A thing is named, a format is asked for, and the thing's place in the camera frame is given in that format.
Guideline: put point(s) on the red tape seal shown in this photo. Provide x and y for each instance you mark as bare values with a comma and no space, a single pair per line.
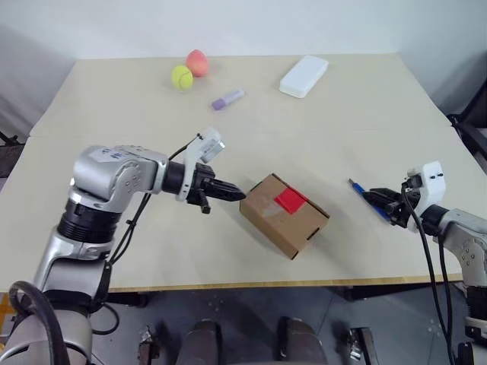
289,199

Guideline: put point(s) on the brown cardboard box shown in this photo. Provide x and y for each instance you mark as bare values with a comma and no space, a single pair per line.
274,224

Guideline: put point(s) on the white rectangular case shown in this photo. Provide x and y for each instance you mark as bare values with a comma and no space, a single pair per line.
304,76

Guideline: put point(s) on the black stand leg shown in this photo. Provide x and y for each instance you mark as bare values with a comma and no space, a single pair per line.
7,152

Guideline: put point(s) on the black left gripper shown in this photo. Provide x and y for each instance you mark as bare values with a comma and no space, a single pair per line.
198,178

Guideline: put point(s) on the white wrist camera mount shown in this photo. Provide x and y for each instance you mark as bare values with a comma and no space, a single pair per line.
431,186
207,148

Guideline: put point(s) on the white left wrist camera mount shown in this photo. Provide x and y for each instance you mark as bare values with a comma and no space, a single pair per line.
207,148

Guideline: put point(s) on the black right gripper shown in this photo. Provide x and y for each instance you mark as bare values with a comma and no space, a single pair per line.
401,213

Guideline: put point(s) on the metal table foot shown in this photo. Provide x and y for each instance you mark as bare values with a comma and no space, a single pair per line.
360,346
149,348

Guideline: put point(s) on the blue pen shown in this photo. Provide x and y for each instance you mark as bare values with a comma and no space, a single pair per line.
357,187

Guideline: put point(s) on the pink peach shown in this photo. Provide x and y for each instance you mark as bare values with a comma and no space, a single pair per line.
198,62

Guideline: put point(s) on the yellow tennis ball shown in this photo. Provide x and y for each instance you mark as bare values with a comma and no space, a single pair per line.
182,78

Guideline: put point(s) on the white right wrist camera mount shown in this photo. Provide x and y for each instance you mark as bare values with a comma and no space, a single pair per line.
431,186

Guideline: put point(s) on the black chair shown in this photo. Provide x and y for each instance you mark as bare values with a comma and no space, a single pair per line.
470,121

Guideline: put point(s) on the purple highlighter pen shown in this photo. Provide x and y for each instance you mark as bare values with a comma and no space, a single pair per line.
226,100

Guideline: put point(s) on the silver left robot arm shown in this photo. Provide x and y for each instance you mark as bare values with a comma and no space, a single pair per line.
102,171

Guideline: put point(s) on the dark rounded shape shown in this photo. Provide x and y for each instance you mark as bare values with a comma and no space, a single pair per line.
203,342
302,342

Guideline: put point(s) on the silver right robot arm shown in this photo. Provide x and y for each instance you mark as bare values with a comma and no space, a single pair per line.
460,224

